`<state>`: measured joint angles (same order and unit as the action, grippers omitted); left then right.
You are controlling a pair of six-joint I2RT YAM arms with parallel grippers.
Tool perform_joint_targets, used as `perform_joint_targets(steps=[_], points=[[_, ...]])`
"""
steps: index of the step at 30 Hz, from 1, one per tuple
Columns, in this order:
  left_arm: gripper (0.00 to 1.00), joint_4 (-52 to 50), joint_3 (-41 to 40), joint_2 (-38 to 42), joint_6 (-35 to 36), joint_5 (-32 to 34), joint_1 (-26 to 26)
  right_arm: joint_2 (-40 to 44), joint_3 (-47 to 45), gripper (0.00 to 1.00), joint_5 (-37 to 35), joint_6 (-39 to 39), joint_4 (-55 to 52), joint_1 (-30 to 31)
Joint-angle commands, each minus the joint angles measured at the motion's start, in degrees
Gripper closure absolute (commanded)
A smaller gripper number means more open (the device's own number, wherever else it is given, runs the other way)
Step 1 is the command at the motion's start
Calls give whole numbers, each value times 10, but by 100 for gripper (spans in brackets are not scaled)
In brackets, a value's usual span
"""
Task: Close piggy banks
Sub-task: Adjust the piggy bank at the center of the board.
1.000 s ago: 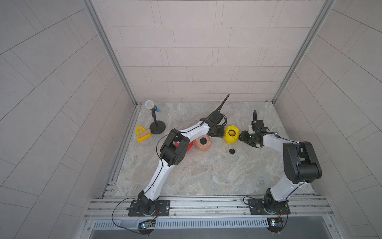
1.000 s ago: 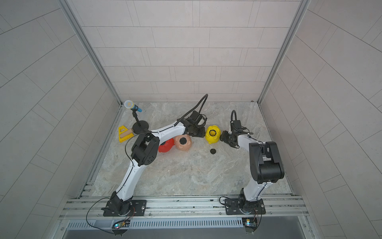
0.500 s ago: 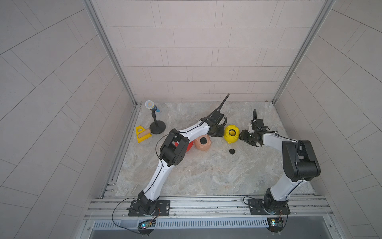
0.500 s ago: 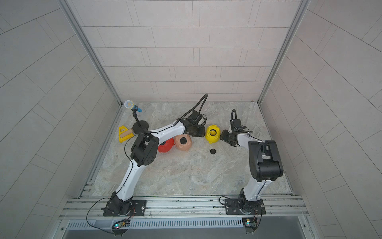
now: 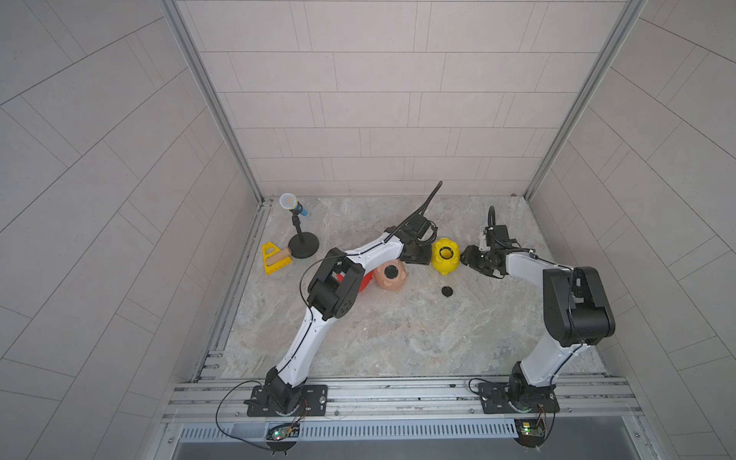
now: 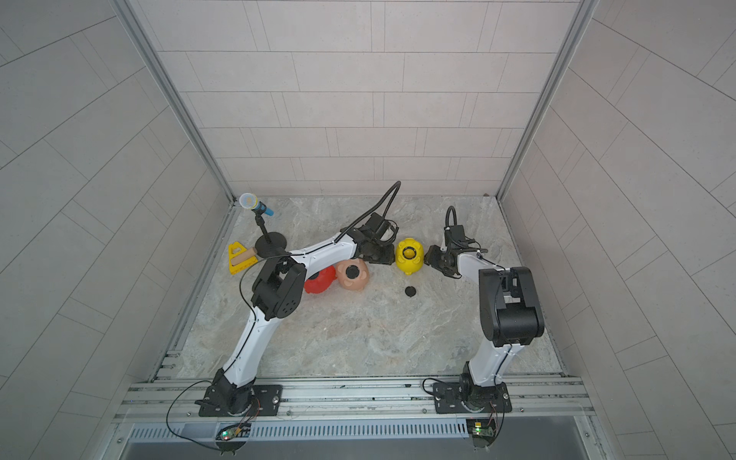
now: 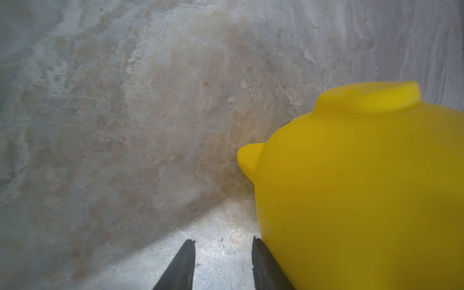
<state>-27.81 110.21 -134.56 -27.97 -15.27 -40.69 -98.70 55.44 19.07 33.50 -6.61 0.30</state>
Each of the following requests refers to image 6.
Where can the red piggy bank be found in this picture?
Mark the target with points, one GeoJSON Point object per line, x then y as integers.
{"type": "Point", "coordinates": [320, 281]}

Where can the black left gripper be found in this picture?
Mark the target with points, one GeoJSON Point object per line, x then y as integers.
{"type": "Point", "coordinates": [389, 257]}

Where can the pink piggy bank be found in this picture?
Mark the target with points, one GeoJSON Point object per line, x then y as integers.
{"type": "Point", "coordinates": [356, 284]}

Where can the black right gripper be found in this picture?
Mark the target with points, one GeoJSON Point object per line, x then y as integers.
{"type": "Point", "coordinates": [433, 254]}

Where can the right circuit board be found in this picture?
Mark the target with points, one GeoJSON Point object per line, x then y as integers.
{"type": "Point", "coordinates": [482, 432]}

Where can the yellow piggy bank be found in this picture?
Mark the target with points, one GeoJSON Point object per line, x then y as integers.
{"type": "Point", "coordinates": [409, 256]}

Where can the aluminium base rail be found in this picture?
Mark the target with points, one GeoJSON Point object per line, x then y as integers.
{"type": "Point", "coordinates": [303, 399]}

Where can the circuit board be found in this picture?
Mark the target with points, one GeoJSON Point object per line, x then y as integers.
{"type": "Point", "coordinates": [482, 432]}
{"type": "Point", "coordinates": [233, 432]}

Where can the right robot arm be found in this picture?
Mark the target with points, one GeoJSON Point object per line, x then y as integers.
{"type": "Point", "coordinates": [510, 317]}

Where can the aluminium corner post left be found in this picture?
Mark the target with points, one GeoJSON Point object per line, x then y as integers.
{"type": "Point", "coordinates": [143, 45]}

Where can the left circuit board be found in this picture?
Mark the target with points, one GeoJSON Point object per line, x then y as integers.
{"type": "Point", "coordinates": [233, 432]}

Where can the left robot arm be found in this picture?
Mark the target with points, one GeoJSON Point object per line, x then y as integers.
{"type": "Point", "coordinates": [277, 292]}

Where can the toy microphone on stand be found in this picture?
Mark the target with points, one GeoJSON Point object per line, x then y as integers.
{"type": "Point", "coordinates": [269, 244]}

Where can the black plug front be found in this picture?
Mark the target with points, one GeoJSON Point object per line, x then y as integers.
{"type": "Point", "coordinates": [352, 272]}

